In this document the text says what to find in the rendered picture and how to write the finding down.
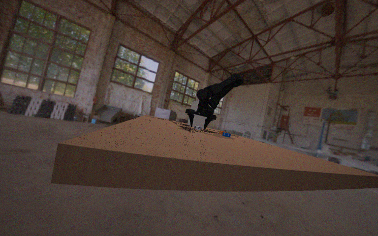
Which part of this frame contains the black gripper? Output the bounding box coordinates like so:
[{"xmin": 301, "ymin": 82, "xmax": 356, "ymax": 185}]
[{"xmin": 185, "ymin": 102, "xmax": 217, "ymax": 129}]

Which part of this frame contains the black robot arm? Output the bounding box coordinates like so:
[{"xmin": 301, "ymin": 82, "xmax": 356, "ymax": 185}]
[{"xmin": 196, "ymin": 73, "xmax": 244, "ymax": 116}]

